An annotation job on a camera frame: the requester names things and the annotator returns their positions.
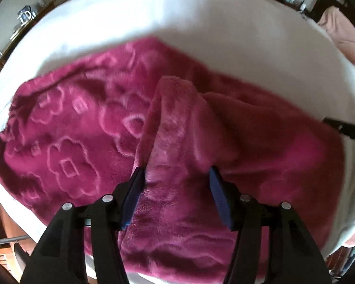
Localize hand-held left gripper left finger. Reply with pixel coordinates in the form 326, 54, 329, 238
19, 166, 146, 284

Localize clear electric kettle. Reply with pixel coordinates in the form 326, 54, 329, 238
17, 5, 36, 26

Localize magenta fleece blanket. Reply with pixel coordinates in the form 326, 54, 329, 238
0, 37, 348, 282

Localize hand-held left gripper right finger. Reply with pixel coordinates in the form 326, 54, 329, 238
208, 166, 333, 284

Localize wooden side desk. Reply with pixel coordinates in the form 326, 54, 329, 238
0, 0, 66, 76

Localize grey metal chair frame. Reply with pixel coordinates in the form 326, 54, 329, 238
0, 233, 31, 273

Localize white bed sheet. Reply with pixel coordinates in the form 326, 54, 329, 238
0, 0, 355, 284

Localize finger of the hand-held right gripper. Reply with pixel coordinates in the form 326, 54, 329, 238
322, 117, 355, 143

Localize pink pillow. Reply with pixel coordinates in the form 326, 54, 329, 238
317, 6, 355, 67

